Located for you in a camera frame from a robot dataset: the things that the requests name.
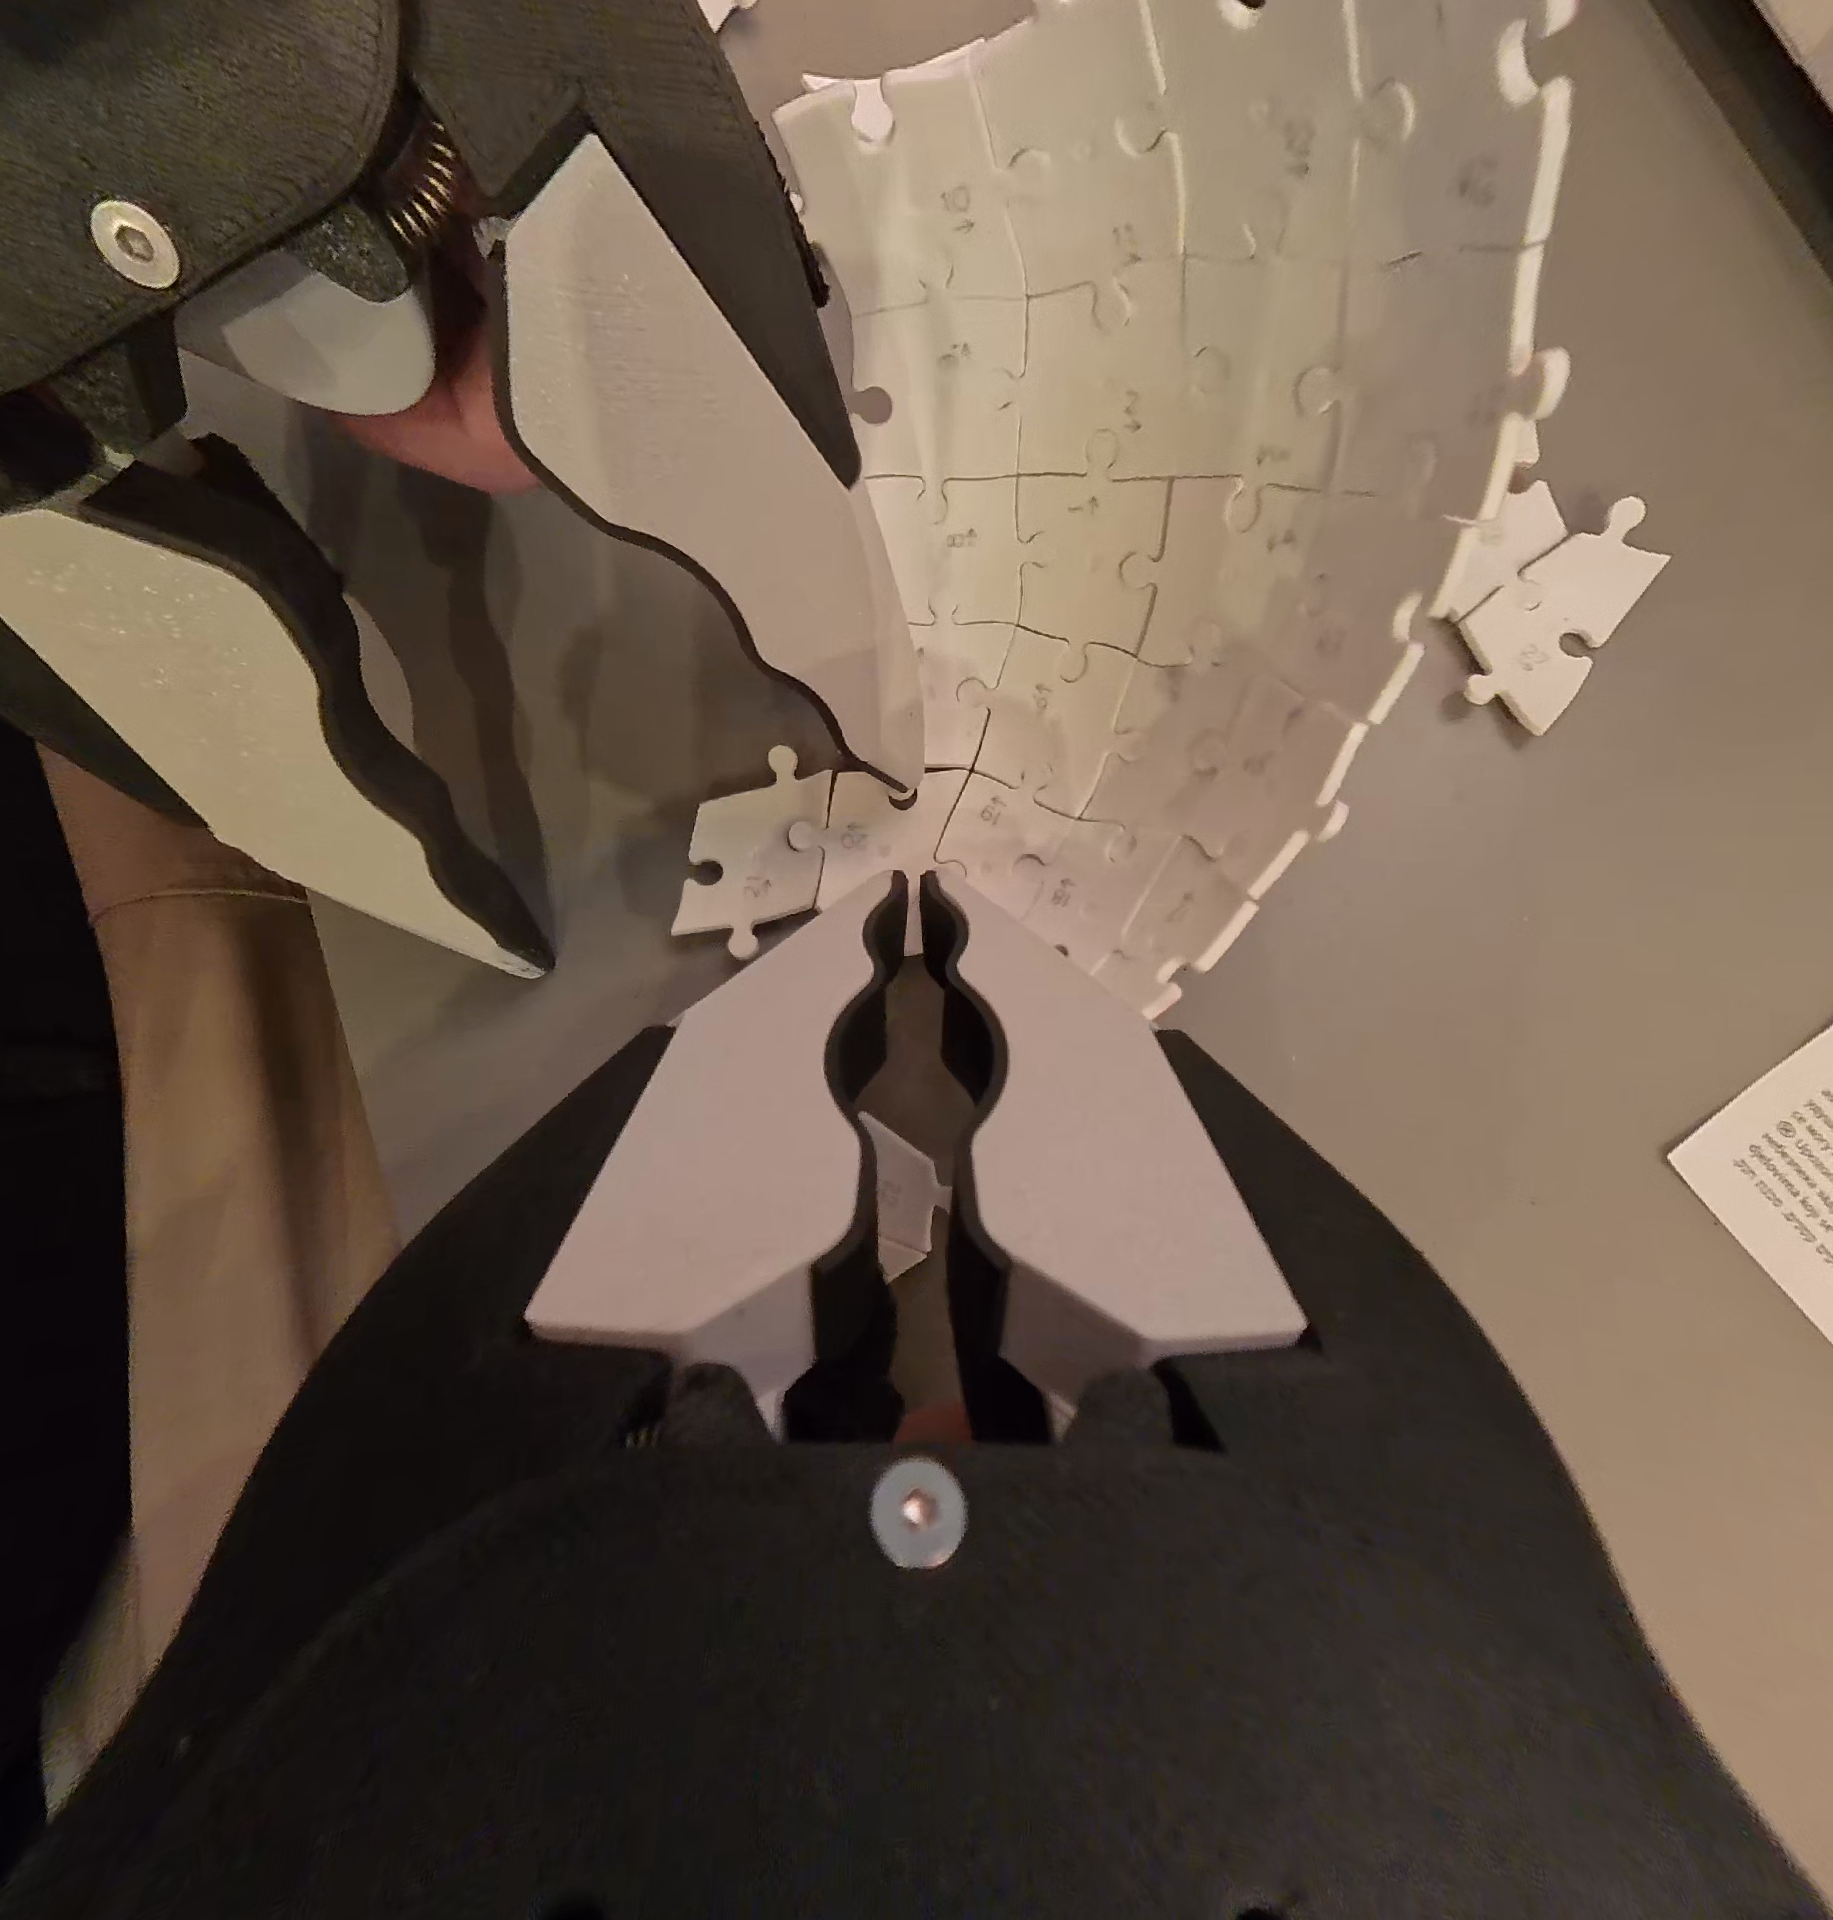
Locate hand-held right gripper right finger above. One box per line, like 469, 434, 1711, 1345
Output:
916, 872, 1312, 1367

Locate partly built white puzzle ball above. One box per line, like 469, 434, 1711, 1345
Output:
765, 0, 1579, 1024

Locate two-piece joined puzzle segment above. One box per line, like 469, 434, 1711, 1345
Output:
1430, 481, 1671, 737

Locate beige trousers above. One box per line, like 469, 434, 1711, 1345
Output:
38, 750, 406, 1818

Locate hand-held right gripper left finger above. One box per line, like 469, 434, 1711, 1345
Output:
522, 871, 917, 1435

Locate white printed instruction leaflet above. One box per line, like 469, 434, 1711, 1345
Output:
1666, 993, 1833, 1397

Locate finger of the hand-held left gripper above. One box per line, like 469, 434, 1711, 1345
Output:
0, 434, 558, 985
492, 126, 921, 803

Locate person's left hand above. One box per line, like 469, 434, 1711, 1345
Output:
350, 246, 547, 499

